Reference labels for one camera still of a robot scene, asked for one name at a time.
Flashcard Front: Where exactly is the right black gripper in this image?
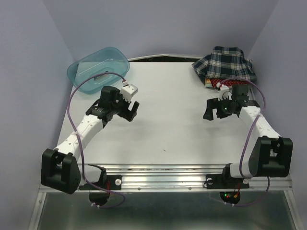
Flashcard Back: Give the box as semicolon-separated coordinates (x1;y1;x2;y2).
202;95;235;120

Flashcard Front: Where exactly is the red polka dot skirt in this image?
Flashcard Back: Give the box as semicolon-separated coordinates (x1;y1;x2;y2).
208;79;249;89

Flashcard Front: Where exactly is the navy plaid skirt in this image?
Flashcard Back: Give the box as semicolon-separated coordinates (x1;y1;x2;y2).
192;46;257;82

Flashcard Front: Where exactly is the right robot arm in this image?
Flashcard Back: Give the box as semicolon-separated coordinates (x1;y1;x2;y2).
203;83;293;189

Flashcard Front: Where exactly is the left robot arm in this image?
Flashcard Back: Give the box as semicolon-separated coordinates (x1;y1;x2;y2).
41;84;139;194

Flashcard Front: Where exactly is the teal plastic basket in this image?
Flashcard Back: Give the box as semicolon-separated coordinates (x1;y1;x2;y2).
67;47;130;94

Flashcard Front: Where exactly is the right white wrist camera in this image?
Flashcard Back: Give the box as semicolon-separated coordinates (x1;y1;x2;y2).
216;82;232;101

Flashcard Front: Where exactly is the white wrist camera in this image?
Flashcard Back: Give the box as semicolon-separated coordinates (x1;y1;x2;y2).
120;81;138;103
216;82;232;101

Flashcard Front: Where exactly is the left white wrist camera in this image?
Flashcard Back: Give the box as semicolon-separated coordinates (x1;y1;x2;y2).
120;81;138;103

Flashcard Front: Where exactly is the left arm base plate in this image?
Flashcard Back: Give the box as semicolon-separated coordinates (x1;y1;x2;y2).
79;174;122;191

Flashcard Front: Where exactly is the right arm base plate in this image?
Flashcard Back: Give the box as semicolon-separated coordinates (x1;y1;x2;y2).
203;174;249;189

